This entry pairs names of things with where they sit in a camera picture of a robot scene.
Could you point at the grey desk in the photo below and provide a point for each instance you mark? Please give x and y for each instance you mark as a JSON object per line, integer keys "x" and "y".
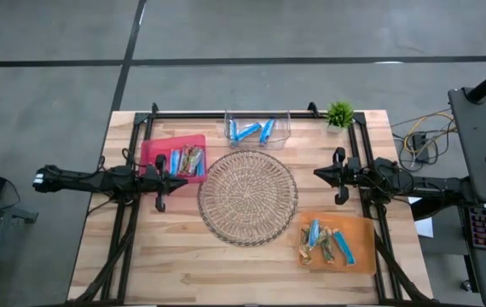
{"x": 473, "y": 128}

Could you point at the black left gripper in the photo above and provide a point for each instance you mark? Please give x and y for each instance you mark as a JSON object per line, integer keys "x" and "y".
{"x": 157, "y": 181}

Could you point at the black power adapter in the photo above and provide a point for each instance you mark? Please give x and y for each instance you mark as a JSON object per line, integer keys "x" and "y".
{"x": 420, "y": 145}

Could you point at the white paper sheet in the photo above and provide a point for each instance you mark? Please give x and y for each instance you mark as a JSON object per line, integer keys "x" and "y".
{"x": 424, "y": 226}

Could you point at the green plant in white pot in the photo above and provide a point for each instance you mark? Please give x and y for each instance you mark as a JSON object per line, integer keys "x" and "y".
{"x": 339, "y": 114}

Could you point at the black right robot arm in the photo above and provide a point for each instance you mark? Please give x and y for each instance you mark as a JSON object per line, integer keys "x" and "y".
{"x": 430, "y": 187}

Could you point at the clear plastic bin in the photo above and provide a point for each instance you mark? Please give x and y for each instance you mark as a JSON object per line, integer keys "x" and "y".
{"x": 283, "y": 140}

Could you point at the black metal rig frame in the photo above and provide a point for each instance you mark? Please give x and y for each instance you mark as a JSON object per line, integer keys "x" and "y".
{"x": 183, "y": 115}

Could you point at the pink plastic bin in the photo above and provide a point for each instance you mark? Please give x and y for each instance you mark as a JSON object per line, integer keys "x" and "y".
{"x": 153, "y": 149}

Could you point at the round woven straw placemat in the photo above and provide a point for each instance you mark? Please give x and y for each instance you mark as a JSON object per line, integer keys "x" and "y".
{"x": 247, "y": 198}

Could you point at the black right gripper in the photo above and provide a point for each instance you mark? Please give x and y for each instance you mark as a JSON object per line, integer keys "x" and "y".
{"x": 354, "y": 175}

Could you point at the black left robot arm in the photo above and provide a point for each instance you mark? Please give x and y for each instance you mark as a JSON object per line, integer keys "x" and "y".
{"x": 81, "y": 181}

